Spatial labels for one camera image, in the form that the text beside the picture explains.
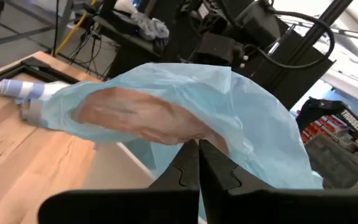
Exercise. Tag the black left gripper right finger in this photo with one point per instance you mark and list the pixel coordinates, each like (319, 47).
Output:
(275, 208)

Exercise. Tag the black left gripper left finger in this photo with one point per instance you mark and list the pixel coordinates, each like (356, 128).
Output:
(135, 208)

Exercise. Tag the pale blue trash bag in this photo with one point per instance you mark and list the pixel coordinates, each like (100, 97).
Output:
(253, 124)

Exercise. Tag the large brown paper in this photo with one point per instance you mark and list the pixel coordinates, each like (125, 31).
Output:
(135, 115)

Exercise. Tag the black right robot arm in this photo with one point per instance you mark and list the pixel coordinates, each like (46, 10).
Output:
(291, 81)

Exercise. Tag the blue white trash bag roll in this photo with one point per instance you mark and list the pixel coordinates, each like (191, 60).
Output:
(20, 88)

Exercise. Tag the grey cloth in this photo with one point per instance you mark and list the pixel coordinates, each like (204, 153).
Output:
(151, 26)

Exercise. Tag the red parts organizer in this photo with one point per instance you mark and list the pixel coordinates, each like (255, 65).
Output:
(319, 127)

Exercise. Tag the black side desk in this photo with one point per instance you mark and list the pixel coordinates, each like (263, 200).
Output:
(126, 43)

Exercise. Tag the wooden workbench with bins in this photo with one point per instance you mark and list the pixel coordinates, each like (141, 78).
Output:
(36, 67)

